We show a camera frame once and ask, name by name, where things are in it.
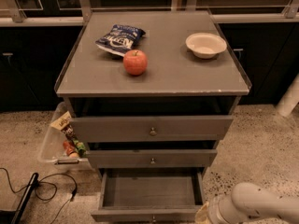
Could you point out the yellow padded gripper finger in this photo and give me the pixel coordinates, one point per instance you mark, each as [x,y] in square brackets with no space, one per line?
[201,216]

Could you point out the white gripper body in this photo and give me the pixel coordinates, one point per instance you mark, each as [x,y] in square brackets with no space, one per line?
[215,209]

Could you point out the grey bottom drawer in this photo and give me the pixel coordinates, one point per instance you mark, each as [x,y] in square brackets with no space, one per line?
[153,195]

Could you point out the grey drawer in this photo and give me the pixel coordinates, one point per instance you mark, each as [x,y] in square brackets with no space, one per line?
[150,129]
[153,195]
[155,158]

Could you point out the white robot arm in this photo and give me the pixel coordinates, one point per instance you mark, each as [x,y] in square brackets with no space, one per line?
[254,179]

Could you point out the grey middle drawer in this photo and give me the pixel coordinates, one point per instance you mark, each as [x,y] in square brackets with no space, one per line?
[155,158]

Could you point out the grey drawer cabinet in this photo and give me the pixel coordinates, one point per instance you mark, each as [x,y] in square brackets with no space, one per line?
[176,83]

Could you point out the grey top drawer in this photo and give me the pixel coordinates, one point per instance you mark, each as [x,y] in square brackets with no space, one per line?
[150,129]

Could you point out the snack packets in bin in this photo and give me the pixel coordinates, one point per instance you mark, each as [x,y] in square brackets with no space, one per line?
[72,146]

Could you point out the clear plastic bin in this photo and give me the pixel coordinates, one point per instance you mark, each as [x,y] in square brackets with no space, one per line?
[52,151]

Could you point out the white bowl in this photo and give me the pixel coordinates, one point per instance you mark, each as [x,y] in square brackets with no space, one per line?
[205,45]

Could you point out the red apple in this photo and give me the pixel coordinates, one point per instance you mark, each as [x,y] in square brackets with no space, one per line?
[135,62]

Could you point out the black bar stand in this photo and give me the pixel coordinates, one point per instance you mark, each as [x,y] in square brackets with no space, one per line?
[14,216]

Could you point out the blue chip bag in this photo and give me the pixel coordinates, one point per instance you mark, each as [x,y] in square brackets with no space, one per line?
[120,39]

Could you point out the white metal railing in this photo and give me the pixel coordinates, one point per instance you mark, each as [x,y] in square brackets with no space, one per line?
[50,12]

